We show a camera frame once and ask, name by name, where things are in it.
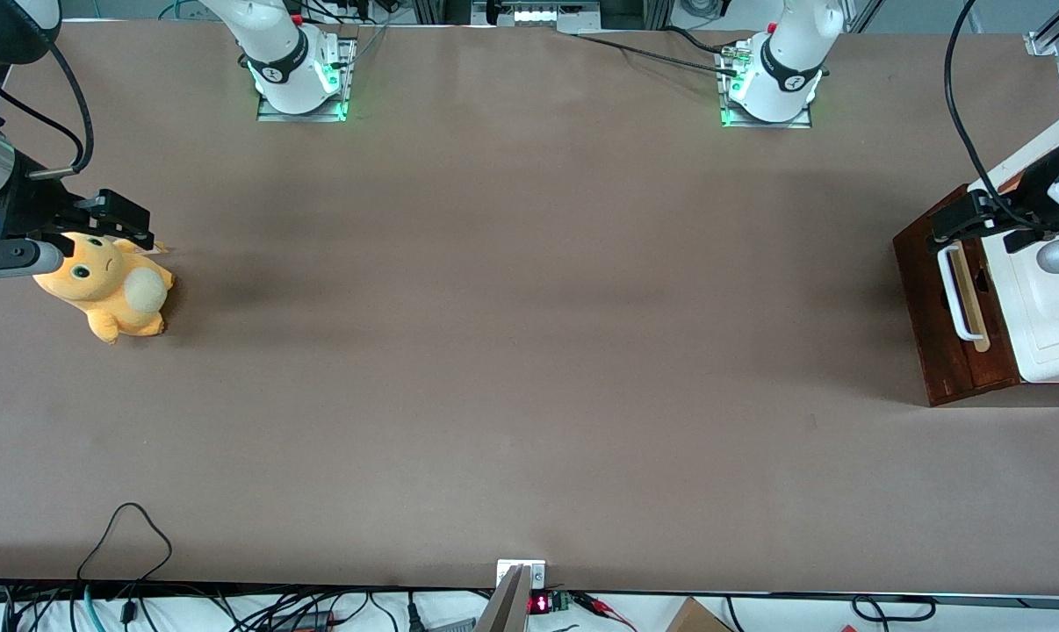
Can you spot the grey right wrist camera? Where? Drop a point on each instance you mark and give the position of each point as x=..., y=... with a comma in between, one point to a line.
x=11, y=257

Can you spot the brown wooden strip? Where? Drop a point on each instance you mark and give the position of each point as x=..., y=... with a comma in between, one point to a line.
x=1009, y=184

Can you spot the red alligator clip lead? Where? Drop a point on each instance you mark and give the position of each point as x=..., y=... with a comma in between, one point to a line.
x=604, y=607

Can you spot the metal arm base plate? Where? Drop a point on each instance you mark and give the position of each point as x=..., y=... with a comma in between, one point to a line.
x=762, y=124
x=301, y=117

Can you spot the white cabinet body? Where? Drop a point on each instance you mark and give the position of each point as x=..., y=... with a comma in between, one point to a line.
x=1056, y=342

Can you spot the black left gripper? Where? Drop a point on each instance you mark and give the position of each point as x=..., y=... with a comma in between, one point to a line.
x=1031, y=190

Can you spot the orange plush toy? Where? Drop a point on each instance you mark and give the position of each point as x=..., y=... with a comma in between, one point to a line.
x=112, y=290

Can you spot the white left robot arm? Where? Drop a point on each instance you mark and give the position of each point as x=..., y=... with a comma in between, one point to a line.
x=784, y=61

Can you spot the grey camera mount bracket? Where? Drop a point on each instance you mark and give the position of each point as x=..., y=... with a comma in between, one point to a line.
x=507, y=606

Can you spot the black power adapter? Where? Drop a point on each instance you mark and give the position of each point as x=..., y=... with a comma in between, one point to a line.
x=301, y=621

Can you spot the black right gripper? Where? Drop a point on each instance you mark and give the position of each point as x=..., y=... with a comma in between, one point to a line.
x=31, y=204

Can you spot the white power strip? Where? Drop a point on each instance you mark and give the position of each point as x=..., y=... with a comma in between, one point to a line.
x=543, y=14

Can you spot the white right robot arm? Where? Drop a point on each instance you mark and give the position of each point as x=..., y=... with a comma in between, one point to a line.
x=275, y=53

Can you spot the dark wood drawer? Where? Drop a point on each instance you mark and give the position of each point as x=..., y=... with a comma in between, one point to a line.
x=925, y=298

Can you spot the aluminium frame profile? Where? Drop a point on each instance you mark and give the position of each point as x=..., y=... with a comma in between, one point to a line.
x=1043, y=44

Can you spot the brown cardboard box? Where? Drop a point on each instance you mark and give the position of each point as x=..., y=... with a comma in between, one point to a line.
x=696, y=619

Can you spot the red digit display module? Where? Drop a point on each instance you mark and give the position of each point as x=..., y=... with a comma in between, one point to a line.
x=541, y=603

